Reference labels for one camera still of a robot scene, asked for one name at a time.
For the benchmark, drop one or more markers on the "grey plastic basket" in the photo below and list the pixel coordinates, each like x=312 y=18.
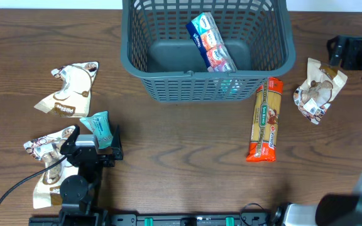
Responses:
x=157 y=48

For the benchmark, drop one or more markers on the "blue tissue multipack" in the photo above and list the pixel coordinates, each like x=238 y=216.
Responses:
x=206 y=36

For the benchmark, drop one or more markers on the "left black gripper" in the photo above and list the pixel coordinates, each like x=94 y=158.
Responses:
x=117 y=152

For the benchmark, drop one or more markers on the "teal wipes packet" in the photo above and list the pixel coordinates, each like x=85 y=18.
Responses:
x=99 y=125

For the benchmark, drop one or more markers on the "beige snack pouch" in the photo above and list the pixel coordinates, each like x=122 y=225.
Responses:
x=47 y=150
x=314 y=96
x=73 y=99

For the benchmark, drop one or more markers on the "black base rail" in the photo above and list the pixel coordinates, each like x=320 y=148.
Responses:
x=247 y=218

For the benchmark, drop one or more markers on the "orange spaghetti packet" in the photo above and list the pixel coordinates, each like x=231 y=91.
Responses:
x=263 y=140

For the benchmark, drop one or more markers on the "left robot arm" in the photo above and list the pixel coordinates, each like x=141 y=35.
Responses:
x=80 y=192

